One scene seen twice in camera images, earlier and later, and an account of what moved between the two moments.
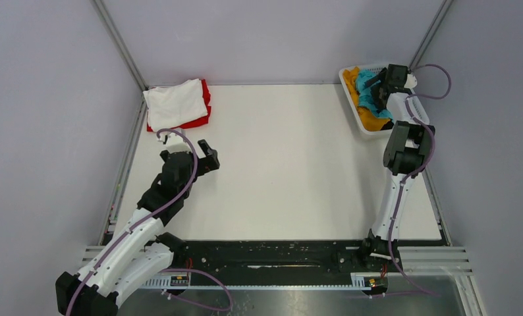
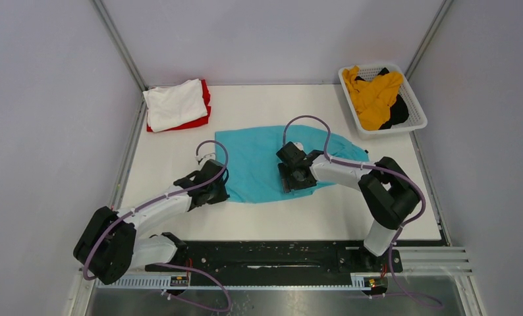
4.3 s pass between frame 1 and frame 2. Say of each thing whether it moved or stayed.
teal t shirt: moved
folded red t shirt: stayed
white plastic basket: stayed
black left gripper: moved
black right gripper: moved
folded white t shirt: stayed
